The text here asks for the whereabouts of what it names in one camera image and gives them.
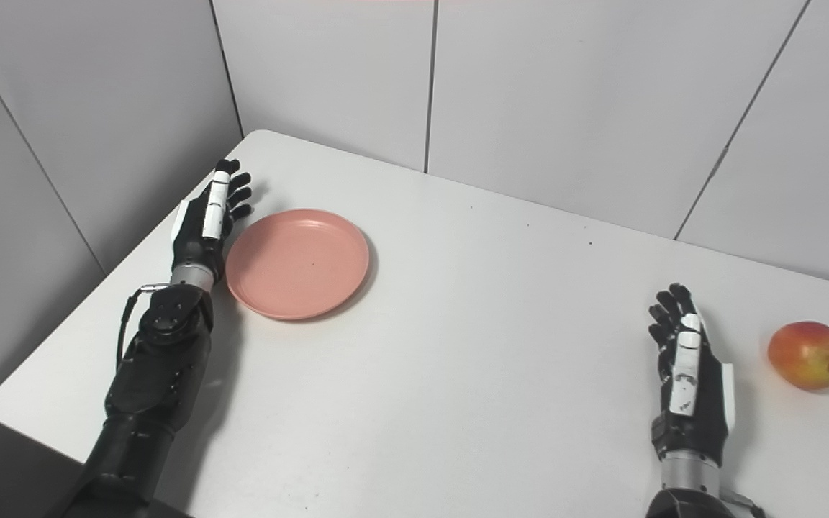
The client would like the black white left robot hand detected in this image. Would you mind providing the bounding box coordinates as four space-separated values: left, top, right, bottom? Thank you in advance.
171 158 253 283

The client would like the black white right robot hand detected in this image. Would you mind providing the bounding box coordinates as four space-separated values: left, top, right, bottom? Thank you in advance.
648 283 736 468

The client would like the pink round plate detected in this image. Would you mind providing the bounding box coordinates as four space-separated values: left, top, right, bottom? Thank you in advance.
225 209 371 321

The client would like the red yellow pomegranate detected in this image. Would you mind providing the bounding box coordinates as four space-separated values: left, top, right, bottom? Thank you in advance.
768 322 829 391

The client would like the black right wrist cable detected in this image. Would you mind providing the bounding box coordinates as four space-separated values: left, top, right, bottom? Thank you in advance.
720 489 768 518

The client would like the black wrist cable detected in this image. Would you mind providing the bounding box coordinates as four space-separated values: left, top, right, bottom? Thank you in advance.
117 284 171 372
720 489 768 518

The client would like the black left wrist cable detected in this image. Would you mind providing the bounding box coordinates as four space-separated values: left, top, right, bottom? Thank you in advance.
117 284 171 372

